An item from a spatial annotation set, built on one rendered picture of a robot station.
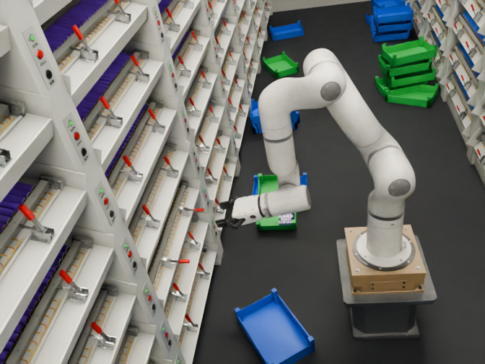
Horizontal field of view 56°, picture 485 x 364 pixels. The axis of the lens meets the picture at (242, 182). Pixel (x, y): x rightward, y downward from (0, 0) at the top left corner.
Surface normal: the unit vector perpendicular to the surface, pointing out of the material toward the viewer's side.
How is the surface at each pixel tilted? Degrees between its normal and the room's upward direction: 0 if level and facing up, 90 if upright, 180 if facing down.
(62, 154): 90
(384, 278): 90
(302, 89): 85
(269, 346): 0
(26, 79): 90
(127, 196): 20
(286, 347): 0
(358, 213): 0
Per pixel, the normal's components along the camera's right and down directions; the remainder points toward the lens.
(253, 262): -0.16, -0.78
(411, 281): -0.07, 0.62
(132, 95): 0.19, -0.74
